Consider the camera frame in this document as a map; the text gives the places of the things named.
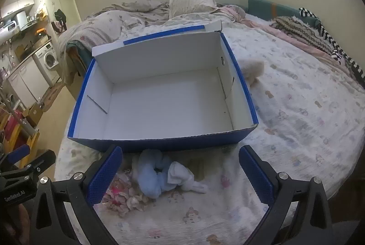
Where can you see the beige fluffy sock on bed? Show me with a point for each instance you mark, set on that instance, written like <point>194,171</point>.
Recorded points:
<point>253,68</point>

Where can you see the brown cardboard box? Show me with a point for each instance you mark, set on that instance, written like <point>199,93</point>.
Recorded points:
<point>34,113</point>

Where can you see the dark hanging clothing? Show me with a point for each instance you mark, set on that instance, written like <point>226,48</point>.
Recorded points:
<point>60,19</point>

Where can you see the knitted patterned blanket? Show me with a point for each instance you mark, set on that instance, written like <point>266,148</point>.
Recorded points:
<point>302,28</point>

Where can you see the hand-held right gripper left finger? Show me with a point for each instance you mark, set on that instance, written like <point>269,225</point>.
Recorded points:
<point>104,176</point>

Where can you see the white washing machine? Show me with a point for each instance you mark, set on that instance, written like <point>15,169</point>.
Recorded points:
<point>48,58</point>

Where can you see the white wall cabinet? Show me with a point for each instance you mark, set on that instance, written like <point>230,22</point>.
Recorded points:
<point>17,5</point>

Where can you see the black and white striped cloth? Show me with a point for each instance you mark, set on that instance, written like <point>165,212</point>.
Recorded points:
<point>336,51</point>

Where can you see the blue and white cardboard box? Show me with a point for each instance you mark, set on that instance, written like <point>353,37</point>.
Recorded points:
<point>171,99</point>

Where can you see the light blue fluffy sock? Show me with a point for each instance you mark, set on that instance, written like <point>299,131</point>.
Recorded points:
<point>148,176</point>

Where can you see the white microwave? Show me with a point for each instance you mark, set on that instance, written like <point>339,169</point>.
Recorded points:
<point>8,26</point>

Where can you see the yellow chair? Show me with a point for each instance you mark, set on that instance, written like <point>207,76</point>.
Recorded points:
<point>20,133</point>

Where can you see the pink blanket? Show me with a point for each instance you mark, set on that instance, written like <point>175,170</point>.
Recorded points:
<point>285,35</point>

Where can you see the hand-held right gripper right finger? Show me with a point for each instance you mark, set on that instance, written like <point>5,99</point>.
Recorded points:
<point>255,176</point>

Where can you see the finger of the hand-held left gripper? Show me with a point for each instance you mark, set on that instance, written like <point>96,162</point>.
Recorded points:
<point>42,161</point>
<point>17,154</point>

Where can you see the beige floral duvet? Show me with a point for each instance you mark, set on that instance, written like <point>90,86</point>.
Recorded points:
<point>108,25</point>

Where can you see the white floor cabinet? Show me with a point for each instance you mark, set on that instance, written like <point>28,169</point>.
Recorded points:
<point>25,82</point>

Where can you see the teal padded bed board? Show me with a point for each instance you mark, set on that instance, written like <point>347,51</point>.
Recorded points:
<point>262,5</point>
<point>81,54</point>

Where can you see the pink floral sock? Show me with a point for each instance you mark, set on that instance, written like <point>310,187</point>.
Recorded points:
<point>119,190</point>

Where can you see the white sock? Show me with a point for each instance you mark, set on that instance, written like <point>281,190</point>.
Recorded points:
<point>178,173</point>

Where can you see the beige floral pillow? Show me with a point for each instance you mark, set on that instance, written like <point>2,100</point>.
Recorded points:
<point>191,2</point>

